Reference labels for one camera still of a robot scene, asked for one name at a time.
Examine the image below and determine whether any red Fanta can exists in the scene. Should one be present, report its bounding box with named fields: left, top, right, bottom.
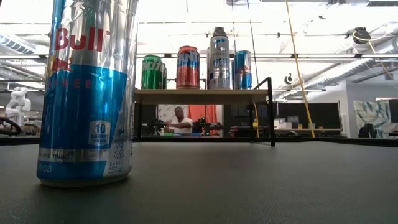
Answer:
left=176, top=45, right=201, bottom=90

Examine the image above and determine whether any black hanging looped cable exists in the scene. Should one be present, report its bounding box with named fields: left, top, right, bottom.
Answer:
left=246, top=0, right=261, bottom=90

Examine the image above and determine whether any black partition wall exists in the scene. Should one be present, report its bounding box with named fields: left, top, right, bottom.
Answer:
left=275, top=101, right=342, bottom=129

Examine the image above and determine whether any person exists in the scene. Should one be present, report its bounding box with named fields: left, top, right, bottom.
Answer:
left=164, top=106, right=194, bottom=135

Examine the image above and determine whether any wooden shelf with black legs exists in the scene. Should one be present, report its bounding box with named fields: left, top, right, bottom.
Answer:
left=134, top=77, right=276, bottom=147

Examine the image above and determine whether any white speckled backdrop panel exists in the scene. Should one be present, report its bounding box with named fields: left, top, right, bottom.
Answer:
left=157, top=104, right=189, bottom=126

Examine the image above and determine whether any black aluminium table frame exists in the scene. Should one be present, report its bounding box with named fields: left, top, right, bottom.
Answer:
left=0, top=136, right=398, bottom=148

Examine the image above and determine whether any leaf-patterned panel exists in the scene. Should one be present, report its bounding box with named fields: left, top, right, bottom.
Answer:
left=353, top=99, right=393, bottom=139

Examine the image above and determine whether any blue silver Red Bull can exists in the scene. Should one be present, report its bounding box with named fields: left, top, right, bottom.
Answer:
left=230, top=58, right=236, bottom=90
left=233, top=50, right=252, bottom=90
left=36, top=0, right=139, bottom=188

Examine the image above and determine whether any yellow cable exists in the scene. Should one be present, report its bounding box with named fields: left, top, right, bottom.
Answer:
left=284, top=0, right=315, bottom=138

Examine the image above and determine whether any orange backdrop panel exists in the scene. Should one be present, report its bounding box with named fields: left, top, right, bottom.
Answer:
left=187, top=104, right=220, bottom=136

